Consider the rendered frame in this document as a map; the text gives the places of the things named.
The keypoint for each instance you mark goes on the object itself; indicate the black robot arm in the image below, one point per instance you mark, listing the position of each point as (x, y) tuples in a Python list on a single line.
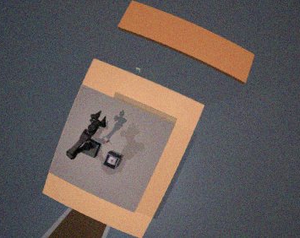
[(86, 136)]

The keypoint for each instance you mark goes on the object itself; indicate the pale pink square plate with hole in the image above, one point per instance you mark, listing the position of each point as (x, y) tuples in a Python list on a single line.
[(112, 160)]

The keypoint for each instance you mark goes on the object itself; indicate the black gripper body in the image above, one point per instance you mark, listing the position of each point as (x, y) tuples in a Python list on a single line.
[(97, 122)]

